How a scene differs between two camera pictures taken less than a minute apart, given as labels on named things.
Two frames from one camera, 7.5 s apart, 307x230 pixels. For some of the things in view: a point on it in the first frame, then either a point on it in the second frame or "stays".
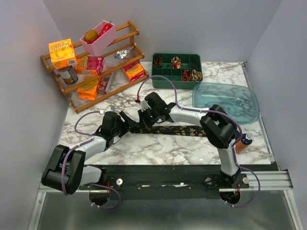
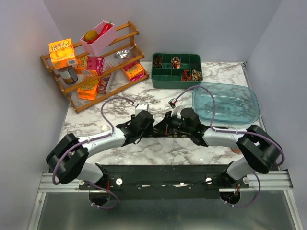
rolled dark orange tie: [157, 61] stays
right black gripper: [143, 121] to [166, 122]
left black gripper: [128, 124] to [149, 130]
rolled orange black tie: [186, 76] stays
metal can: [69, 74] stays
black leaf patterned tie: [176, 130] stays
